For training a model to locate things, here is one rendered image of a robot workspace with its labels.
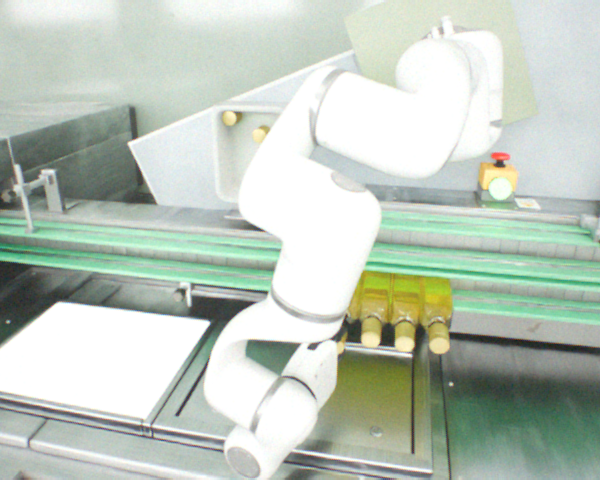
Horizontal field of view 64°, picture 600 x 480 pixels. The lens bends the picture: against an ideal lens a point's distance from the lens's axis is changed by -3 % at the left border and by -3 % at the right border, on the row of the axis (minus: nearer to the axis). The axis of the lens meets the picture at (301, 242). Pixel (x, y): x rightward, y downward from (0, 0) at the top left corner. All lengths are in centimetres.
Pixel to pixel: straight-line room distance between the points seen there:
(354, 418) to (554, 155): 71
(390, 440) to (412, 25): 77
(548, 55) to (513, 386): 68
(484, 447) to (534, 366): 29
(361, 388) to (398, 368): 10
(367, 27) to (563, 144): 49
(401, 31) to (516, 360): 73
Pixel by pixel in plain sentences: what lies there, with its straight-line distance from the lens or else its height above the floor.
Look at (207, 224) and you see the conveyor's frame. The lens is 119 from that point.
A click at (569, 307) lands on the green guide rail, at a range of 117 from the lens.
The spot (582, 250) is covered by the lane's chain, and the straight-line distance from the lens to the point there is 115.
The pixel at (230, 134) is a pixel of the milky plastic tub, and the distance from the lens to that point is 120.
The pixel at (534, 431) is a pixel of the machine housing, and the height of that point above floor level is 116.
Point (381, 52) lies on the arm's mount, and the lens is 106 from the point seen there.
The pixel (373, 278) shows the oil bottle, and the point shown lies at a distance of 101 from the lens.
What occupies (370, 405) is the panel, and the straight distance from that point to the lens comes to 93.
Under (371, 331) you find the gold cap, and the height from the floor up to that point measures 116.
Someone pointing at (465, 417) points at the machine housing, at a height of 115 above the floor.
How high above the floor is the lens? 188
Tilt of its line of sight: 64 degrees down
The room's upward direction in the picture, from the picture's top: 153 degrees counter-clockwise
